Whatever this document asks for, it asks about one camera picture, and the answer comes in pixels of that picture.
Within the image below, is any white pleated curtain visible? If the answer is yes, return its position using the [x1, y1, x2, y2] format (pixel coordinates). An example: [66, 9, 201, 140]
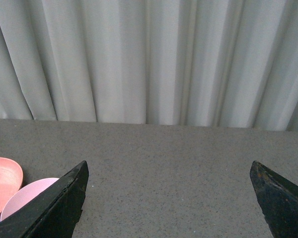
[0, 0, 298, 131]

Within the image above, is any pink round plate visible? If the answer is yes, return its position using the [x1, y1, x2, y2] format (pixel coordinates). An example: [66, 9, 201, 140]
[0, 157, 23, 215]

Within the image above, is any light pink bowl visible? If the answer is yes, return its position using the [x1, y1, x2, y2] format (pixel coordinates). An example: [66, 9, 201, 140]
[0, 178, 59, 222]

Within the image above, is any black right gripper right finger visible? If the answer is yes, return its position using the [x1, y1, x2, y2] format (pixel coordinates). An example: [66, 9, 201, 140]
[250, 161, 298, 238]

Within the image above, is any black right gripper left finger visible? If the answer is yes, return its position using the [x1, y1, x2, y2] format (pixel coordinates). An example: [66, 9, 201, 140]
[0, 161, 89, 238]

